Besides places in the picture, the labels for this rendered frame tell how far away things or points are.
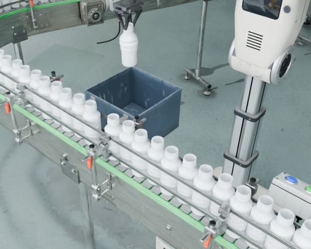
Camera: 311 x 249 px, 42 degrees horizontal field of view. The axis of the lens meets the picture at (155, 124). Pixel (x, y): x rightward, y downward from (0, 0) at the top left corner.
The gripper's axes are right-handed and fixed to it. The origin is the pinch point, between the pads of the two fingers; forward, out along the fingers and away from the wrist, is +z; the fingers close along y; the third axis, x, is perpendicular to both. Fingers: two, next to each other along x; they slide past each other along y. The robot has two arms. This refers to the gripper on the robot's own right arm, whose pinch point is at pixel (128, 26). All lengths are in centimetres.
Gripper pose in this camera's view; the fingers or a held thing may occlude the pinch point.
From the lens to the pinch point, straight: 154.0
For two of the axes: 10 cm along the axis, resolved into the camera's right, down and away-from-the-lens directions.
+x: 7.7, 3.9, -5.0
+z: -0.3, 8.1, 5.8
